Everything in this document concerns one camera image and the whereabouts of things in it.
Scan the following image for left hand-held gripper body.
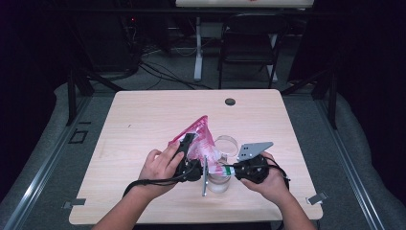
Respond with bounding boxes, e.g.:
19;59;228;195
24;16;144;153
173;155;210;197

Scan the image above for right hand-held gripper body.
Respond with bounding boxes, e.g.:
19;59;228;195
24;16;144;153
232;141;275;185

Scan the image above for pink printed plastic bag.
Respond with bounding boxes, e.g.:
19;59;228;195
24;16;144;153
168;114;237;177

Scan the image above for clear glass jar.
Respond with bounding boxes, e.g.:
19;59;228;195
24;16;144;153
205;156;232;194

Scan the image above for clear hinged jar lid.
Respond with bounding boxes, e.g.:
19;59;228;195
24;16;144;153
214;134;239;158

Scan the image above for person's right hand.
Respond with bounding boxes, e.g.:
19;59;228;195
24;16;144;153
240;151;290;205

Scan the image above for person's left hand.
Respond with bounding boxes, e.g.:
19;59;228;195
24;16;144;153
138;141;186;195

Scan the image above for white desk leg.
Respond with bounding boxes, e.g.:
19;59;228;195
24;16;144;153
269;33;280;83
193;16;204;81

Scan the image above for black metal stand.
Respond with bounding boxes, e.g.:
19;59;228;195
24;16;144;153
281;68;339;130
65;68;125;127

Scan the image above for black tape square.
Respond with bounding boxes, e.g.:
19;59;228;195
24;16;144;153
68;128;89;145

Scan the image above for white box under desk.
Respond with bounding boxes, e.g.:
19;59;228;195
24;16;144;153
200;22;224;39

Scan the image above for black folding chair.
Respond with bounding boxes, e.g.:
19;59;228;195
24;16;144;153
217;12;290;90

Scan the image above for right hand-held gripper black cable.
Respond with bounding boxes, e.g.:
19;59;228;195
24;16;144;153
266;157;291;191

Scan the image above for hand-held gripper black cable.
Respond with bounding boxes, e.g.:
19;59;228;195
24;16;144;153
266;157;291;191
123;166;200;197

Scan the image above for left hand-held gripper black cable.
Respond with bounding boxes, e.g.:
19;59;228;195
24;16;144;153
123;166;200;197

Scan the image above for black floor cables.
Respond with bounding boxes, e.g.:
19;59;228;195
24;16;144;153
137;60;214;91

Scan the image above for metal floor rail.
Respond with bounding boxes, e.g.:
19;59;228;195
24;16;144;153
314;95;384;230
3;95;92;230

